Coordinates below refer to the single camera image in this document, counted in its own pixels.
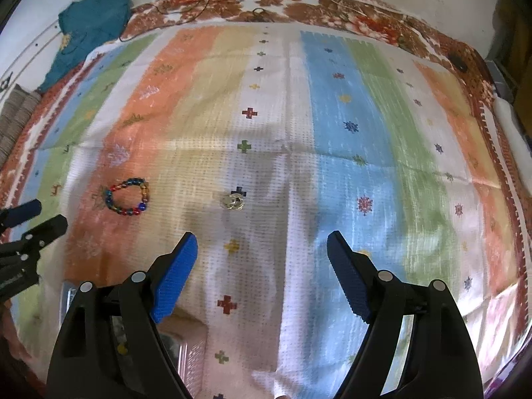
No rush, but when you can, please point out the white foam mattress edge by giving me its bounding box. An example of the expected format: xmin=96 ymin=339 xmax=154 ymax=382
xmin=494 ymin=96 xmax=532 ymax=196

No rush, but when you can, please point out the multicolour bead bracelet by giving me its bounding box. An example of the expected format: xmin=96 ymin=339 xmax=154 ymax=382
xmin=103 ymin=177 xmax=150 ymax=218

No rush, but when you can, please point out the striped grey pillow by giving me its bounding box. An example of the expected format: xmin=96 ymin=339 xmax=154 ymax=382
xmin=0 ymin=84 xmax=42 ymax=166

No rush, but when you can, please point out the teal garment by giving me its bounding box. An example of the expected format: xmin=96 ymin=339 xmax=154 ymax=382
xmin=37 ymin=0 xmax=132 ymax=94

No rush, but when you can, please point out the small silver ring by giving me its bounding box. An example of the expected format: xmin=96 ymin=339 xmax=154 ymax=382
xmin=220 ymin=190 xmax=246 ymax=213

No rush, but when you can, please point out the red floral bedsheet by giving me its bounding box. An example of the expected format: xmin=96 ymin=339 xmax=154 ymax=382
xmin=1 ymin=0 xmax=531 ymax=398

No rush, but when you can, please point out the grey metal tin box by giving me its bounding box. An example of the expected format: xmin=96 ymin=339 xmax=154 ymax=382
xmin=46 ymin=282 xmax=207 ymax=398

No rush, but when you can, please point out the striped colourful cloth mat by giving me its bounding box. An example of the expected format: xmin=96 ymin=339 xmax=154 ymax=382
xmin=1 ymin=24 xmax=527 ymax=398

